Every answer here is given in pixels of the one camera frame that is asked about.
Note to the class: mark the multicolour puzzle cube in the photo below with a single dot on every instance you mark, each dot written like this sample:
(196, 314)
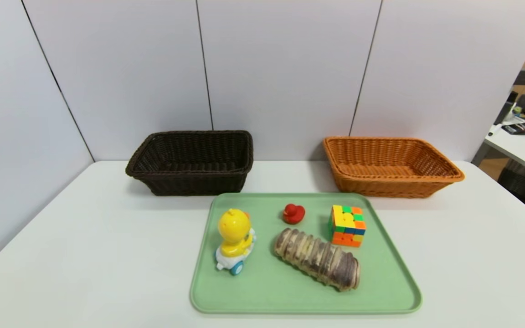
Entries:
(347, 225)

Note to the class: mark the brown striped bread roll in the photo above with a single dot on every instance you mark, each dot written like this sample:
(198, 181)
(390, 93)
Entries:
(317, 259)

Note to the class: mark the dark brown wicker basket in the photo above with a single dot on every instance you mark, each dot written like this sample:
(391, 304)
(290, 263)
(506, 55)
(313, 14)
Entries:
(189, 182)

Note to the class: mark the orange wicker basket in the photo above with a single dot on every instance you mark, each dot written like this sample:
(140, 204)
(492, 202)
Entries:
(381, 187)

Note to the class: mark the small red rubber duck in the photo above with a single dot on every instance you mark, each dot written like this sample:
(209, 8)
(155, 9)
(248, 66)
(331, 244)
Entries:
(293, 215)

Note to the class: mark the yellow duck toy on wheels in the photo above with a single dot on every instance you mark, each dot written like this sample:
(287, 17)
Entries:
(234, 228)

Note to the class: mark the green plastic tray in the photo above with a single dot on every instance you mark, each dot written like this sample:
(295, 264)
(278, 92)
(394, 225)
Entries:
(290, 291)

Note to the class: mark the black upright panel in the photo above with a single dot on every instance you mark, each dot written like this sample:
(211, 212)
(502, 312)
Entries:
(506, 109)

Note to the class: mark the black printed packet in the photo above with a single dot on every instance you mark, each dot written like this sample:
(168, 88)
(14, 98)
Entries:
(522, 128)

